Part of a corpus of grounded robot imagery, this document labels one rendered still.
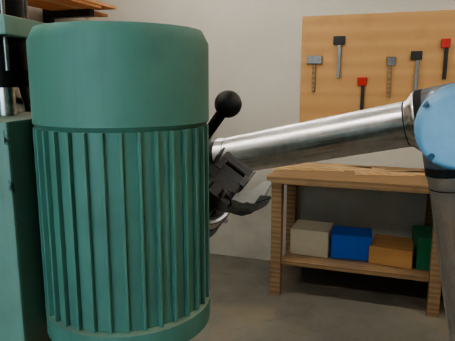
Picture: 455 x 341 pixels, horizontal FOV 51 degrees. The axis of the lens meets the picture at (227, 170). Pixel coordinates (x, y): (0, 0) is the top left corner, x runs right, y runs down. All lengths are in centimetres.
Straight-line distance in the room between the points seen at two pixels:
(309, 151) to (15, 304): 63
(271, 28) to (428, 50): 114
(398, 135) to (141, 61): 59
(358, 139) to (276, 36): 290
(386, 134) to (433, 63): 277
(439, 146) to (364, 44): 296
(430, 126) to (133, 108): 46
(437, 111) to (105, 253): 50
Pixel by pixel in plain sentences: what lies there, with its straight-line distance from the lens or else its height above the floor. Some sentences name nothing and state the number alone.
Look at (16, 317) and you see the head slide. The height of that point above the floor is 122.
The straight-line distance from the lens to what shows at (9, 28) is 52.
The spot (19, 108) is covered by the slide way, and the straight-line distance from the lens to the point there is 64.
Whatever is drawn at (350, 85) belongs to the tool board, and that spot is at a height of 144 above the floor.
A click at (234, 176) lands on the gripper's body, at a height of 130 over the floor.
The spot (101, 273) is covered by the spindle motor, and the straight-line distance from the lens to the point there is 45.
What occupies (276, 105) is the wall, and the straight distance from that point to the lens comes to 376.
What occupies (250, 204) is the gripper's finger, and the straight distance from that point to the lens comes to 73.
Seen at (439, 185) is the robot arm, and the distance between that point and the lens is 77.
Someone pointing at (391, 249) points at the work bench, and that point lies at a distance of 337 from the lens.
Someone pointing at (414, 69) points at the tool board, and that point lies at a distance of 365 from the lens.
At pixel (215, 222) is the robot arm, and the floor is 120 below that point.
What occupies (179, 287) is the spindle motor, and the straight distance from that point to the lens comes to 48.
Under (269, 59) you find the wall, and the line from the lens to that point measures 378.
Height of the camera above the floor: 145
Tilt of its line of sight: 10 degrees down
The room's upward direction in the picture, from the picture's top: straight up
